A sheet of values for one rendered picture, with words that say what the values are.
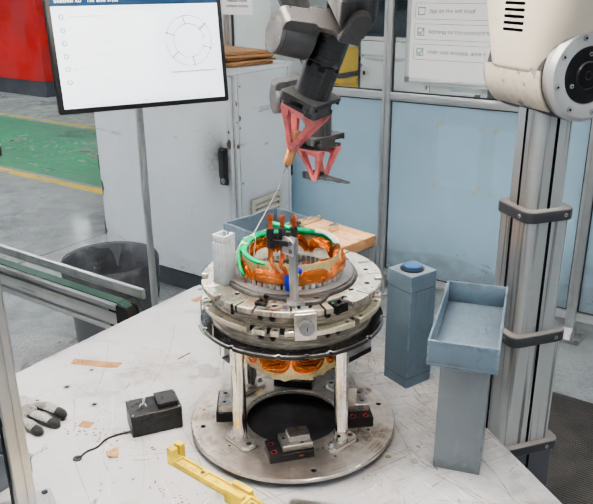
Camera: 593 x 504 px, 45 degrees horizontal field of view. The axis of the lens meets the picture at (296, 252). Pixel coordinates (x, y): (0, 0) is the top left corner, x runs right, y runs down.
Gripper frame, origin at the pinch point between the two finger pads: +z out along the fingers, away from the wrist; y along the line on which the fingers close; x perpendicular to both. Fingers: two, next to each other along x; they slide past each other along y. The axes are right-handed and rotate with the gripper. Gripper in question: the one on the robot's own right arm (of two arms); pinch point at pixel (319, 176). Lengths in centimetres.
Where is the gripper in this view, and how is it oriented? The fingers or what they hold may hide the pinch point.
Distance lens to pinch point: 158.1
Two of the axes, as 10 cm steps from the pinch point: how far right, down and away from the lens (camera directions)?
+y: -7.0, 2.7, -6.6
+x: 7.1, 2.3, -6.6
